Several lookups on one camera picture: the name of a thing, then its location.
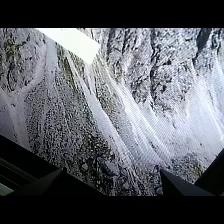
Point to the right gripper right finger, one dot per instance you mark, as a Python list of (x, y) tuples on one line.
[(176, 186)]

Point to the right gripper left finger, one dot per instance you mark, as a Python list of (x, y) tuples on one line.
[(63, 185)]

